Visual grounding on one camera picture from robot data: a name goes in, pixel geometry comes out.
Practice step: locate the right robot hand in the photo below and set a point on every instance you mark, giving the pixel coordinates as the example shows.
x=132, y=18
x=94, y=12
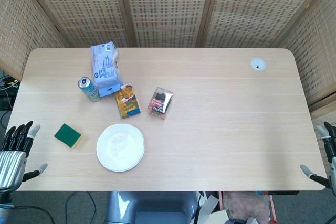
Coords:
x=328, y=150

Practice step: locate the white power strip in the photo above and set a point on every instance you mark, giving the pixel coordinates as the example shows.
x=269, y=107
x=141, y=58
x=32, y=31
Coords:
x=201, y=197

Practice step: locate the orange yellow carton box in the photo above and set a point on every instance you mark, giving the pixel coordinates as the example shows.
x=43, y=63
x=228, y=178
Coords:
x=127, y=101

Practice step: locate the white round plate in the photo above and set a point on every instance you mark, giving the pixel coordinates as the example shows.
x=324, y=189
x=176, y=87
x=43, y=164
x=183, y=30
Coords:
x=120, y=147

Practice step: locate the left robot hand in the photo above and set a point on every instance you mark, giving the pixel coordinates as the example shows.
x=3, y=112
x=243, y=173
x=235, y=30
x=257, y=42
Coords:
x=11, y=155

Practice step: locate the red black snack packet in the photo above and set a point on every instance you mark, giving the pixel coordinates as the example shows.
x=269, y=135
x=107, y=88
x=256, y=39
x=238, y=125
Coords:
x=160, y=104

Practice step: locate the blue green drink can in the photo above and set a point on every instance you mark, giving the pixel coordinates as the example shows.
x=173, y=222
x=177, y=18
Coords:
x=88, y=90

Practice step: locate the green yellow sponge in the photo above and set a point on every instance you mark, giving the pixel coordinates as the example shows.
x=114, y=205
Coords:
x=68, y=135

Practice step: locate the pale blue plastic package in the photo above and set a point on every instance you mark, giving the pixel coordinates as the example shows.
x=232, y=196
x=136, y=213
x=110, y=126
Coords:
x=106, y=68

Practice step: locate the woven bamboo folding screen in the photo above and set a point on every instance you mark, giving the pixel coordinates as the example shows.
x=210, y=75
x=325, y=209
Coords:
x=168, y=9

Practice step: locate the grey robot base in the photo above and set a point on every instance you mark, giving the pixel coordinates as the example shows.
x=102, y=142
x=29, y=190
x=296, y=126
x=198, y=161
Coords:
x=151, y=208

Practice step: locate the pink cardboard box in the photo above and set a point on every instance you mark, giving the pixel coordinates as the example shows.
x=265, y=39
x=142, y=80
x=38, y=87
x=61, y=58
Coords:
x=246, y=207

